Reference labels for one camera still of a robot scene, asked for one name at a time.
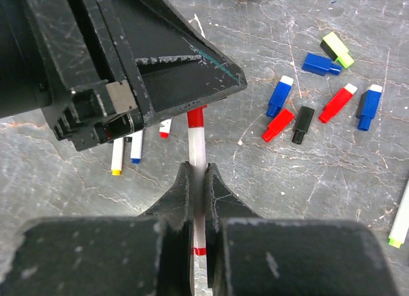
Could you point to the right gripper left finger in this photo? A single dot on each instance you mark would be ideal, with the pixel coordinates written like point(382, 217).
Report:
point(148, 254)

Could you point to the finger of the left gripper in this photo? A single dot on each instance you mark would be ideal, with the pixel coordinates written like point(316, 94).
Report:
point(171, 68)

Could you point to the plain blue marker cap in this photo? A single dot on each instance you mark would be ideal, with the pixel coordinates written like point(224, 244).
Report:
point(320, 65)

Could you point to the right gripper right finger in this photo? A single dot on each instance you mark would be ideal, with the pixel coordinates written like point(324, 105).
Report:
point(250, 255)

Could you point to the yellow cap marker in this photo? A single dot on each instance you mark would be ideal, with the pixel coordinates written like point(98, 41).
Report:
point(117, 156)

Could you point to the black marker cap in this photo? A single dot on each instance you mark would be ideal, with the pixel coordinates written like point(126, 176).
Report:
point(302, 124)

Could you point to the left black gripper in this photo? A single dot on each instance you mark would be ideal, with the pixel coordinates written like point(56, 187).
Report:
point(68, 58)

